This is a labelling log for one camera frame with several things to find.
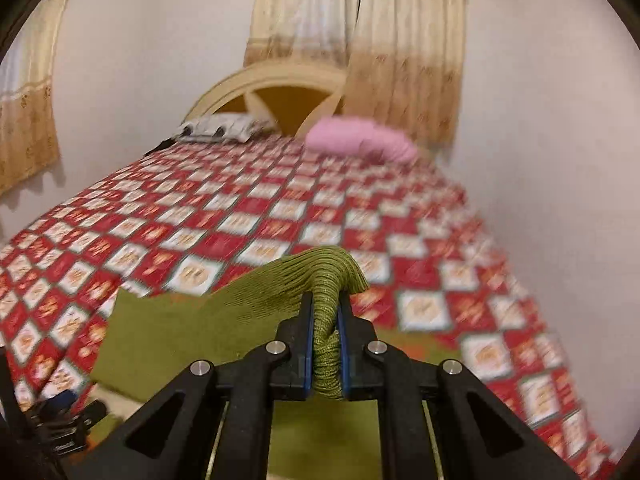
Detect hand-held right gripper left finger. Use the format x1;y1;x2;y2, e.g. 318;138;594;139
62;292;316;480

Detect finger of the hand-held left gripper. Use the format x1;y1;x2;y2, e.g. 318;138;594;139
35;391;108;443

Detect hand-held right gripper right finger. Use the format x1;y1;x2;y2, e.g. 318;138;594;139
337;300;581;480

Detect green knit garment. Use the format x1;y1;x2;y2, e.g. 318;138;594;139
90;246;466;480

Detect red checkered printed bedspread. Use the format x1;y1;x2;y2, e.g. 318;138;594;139
0;137;621;480

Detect pink pillow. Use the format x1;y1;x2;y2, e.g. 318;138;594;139
305;116;421;165

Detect white patterned pillow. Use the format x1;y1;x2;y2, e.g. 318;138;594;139
175;114;273;143

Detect cream wooden headboard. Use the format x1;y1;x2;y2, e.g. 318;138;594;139
185;57;351;138

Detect beige patterned curtain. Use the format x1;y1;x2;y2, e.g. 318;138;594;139
0;0;69;197
345;0;469;148
244;0;362;68

